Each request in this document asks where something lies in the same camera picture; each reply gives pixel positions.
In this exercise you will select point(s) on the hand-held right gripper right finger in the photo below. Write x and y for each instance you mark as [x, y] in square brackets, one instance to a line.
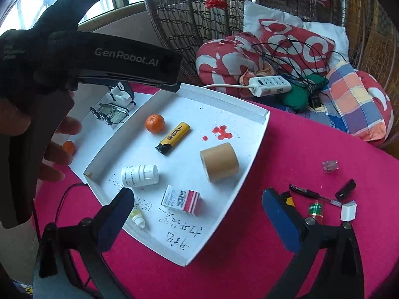
[280, 221]

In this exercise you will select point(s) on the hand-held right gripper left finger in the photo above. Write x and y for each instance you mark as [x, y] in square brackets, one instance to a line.
[117, 215]

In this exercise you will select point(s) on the small yellow black object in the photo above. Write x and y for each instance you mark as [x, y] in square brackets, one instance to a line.
[289, 200]

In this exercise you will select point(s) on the black pen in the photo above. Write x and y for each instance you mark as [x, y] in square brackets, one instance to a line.
[307, 191]

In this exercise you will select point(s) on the white charger cube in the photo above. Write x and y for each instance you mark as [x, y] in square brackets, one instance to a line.
[348, 211]

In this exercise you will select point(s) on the black charger plug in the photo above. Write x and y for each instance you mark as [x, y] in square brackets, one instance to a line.
[346, 190]

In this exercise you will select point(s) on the white cardboard tray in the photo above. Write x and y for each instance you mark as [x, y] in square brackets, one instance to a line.
[193, 124]

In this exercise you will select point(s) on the person's left hand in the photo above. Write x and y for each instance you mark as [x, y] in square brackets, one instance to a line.
[70, 126]

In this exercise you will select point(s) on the small eye drop bottle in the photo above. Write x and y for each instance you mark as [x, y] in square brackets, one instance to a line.
[138, 219]

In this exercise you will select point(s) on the cat shaped phone holder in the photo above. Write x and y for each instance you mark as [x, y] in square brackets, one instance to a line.
[120, 95]

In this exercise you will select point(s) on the white pill bottle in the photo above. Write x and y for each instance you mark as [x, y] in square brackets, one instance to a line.
[138, 176]

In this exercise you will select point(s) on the red white medicine box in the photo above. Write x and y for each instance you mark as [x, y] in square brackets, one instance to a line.
[180, 201]

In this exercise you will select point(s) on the tangerine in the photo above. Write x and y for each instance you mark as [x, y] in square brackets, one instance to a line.
[70, 148]
[154, 123]

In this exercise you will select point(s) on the pink tablecloth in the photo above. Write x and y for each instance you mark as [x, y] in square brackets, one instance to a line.
[280, 149]

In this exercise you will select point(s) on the candy wrapper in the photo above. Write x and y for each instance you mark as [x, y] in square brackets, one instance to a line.
[329, 166]

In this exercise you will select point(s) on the brown wicker hanging chair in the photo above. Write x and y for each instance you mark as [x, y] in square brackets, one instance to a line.
[187, 15]

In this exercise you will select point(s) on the brown tape roll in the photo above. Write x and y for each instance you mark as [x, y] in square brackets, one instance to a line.
[219, 162]

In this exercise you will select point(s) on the yellow lighter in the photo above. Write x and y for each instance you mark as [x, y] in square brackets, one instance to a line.
[174, 137]

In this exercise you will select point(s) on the big red white pillow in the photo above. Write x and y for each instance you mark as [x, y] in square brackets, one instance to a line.
[224, 59]

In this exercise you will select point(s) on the red hanging ornament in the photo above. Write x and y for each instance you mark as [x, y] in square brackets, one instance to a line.
[215, 3]

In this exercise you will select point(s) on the window with grille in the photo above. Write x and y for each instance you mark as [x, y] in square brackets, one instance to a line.
[34, 0]

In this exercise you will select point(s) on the blue checked cushion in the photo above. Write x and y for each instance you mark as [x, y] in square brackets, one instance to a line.
[318, 115]

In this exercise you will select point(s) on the black power adapter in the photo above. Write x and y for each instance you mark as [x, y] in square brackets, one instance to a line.
[315, 100]

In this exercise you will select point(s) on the green cloth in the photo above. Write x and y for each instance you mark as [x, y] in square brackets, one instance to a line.
[300, 95]

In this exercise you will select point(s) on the white power strip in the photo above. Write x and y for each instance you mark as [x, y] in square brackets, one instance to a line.
[271, 85]

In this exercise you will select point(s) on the plaid pillow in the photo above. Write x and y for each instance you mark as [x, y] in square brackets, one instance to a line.
[352, 99]

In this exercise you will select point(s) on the round red white pillow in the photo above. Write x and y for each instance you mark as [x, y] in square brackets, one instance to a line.
[378, 99]

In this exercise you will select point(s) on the flat red white pillow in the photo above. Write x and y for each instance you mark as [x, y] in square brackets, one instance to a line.
[311, 40]

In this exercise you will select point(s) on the black frame glasses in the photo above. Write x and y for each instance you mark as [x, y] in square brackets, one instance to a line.
[109, 115]

